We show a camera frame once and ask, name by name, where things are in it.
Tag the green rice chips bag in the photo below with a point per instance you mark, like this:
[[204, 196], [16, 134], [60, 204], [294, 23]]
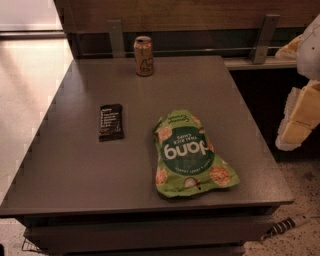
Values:
[[187, 164]]

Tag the right grey metal bracket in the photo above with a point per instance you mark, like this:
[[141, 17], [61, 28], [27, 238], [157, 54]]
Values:
[[259, 52]]

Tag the grey metal bracket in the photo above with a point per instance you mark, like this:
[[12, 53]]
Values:
[[259, 52], [116, 38]]

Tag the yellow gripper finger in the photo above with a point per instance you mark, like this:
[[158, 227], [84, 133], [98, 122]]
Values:
[[301, 116], [289, 51]]

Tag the left grey metal bracket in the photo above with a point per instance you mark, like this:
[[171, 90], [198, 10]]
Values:
[[116, 38]]

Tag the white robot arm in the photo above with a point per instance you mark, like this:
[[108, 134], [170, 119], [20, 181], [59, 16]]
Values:
[[308, 54]]

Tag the black snack bar wrapper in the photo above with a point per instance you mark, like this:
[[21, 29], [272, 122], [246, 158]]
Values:
[[110, 125]]

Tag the wire rack on floor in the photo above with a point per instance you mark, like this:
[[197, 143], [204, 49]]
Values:
[[28, 246]]

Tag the orange soda can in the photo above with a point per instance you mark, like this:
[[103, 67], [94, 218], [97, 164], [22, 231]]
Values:
[[143, 51]]

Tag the grey cabinet drawers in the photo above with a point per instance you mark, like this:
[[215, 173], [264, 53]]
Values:
[[217, 232]]

